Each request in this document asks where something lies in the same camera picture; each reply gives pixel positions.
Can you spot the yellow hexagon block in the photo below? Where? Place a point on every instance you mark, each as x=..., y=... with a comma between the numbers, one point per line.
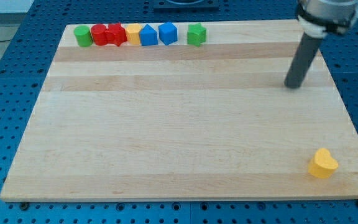
x=133, y=33

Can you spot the red cylinder block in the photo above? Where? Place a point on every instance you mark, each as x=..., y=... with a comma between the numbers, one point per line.
x=98, y=34

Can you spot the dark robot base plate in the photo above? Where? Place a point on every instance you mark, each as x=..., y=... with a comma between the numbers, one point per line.
x=166, y=5

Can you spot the yellow heart block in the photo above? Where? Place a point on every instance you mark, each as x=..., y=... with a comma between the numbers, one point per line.
x=322, y=165

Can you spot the green star block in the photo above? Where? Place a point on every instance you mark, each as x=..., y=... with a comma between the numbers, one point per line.
x=196, y=34

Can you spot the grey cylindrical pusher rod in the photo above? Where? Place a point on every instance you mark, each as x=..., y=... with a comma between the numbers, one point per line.
x=304, y=56

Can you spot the blue cube block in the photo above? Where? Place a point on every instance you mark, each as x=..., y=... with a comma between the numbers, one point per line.
x=168, y=33

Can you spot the wooden board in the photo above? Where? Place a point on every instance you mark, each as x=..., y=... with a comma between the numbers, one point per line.
x=181, y=123

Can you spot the red star block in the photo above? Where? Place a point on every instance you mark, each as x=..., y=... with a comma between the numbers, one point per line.
x=116, y=34

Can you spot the green cylinder block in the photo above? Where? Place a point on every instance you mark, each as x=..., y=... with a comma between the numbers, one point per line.
x=83, y=36

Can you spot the blue triangle block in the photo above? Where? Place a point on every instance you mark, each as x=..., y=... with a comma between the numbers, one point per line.
x=148, y=36

